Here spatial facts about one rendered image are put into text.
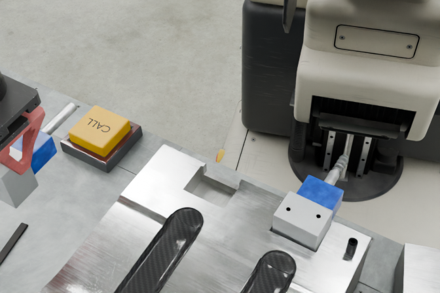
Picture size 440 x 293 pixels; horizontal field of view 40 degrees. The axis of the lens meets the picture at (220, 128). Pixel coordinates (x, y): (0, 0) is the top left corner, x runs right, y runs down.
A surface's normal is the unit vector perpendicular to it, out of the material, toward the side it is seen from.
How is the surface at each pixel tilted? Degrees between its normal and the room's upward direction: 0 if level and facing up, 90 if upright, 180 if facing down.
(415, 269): 0
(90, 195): 0
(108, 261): 3
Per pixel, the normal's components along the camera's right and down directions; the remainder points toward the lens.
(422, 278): -0.02, -0.68
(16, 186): 0.86, 0.36
